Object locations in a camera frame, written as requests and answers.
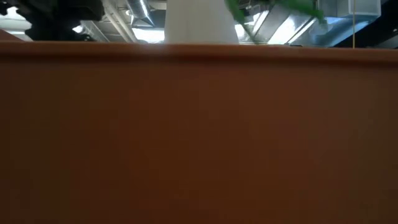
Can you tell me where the white shade table lamp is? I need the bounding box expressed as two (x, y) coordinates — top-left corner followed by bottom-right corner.
(164, 0), (240, 45)

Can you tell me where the green rubber band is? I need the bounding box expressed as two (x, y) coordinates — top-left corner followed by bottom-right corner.
(224, 0), (326, 44)

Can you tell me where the yellow hanging cord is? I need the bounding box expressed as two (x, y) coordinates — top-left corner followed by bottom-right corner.
(352, 0), (356, 49)

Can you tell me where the slanted rectangular metal duct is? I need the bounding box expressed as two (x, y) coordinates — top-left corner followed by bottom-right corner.
(251, 2), (299, 44)

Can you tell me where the wide silver spiral duct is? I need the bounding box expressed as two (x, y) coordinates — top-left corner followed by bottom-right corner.
(79, 20), (109, 43)

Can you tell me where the narrow silver spiral duct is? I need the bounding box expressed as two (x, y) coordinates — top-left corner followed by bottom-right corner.
(126, 0), (155, 27)

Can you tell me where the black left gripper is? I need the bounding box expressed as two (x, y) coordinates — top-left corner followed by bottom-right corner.
(55, 0), (105, 42)

